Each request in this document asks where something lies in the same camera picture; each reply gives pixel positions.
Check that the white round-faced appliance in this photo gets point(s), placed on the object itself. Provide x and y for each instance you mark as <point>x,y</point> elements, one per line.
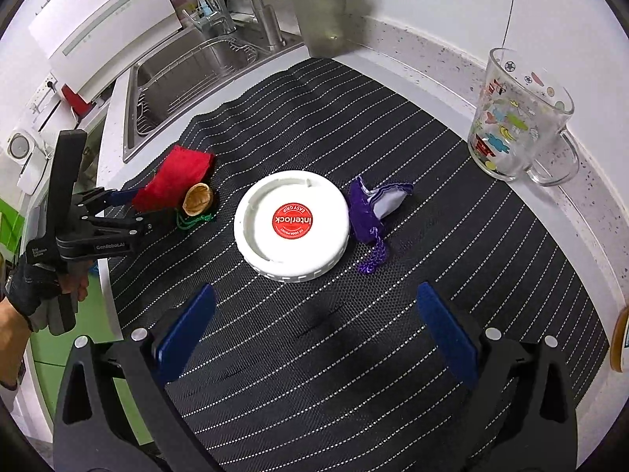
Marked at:
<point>27,157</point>

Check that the printed glass mug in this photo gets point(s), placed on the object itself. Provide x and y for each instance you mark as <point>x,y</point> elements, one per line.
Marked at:
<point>511,123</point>

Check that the person's left hand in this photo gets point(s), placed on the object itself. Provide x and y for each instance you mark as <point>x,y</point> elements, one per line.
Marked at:
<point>29,285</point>

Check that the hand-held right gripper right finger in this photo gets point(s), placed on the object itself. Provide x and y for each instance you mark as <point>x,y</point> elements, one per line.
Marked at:
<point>444,335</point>

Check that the tall steel faucet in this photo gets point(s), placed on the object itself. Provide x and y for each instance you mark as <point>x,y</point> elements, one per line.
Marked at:
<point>268,19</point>

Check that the person's left forearm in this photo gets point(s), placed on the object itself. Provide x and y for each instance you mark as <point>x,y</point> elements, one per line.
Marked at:
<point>12,349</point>

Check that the labelled brown jar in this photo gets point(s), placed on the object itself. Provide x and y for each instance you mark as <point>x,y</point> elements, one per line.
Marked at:
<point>620,339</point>

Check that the white countertop dishwasher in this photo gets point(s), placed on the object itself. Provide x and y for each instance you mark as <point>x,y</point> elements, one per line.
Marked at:
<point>98,24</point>

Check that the black striped mat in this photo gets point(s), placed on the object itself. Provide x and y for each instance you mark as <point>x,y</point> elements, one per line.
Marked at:
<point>304,354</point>

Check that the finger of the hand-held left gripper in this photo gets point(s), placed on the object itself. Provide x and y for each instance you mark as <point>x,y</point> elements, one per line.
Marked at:
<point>137,223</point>
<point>115,197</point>

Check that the wall socket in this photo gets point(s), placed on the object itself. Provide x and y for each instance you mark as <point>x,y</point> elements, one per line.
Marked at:
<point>43,101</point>

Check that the red cloth pouch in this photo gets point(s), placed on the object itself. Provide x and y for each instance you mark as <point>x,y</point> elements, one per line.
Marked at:
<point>172,177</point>

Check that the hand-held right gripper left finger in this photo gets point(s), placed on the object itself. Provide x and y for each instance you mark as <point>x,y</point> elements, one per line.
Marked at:
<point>184,338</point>

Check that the white jar lid red label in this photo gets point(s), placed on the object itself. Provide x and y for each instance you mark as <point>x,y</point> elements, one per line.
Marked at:
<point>292,226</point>

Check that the walnut shell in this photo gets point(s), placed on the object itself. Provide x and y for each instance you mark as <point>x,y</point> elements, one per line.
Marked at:
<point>199,199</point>

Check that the shaker bottle grey lid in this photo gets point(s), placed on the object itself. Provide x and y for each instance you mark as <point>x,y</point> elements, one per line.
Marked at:
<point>322,14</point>

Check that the stainless steel sink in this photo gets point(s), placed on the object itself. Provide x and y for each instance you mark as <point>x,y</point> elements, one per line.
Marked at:
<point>196,73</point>

